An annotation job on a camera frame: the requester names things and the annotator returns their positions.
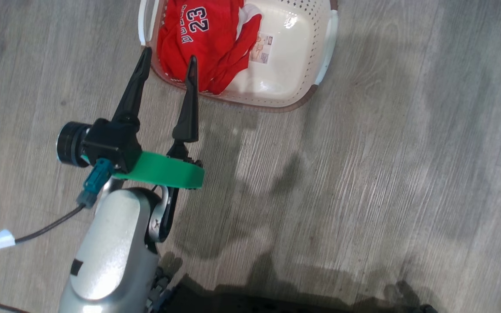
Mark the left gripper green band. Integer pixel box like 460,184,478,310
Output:
111,47,205,190

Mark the white perforated laundry basket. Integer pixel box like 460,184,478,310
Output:
138,0,339,114

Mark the red number 23 jersey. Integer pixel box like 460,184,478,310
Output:
156,0,263,96

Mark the paper label sticker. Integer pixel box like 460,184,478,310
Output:
249,34,274,65

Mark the teal cable connector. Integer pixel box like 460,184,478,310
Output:
76,158,115,209

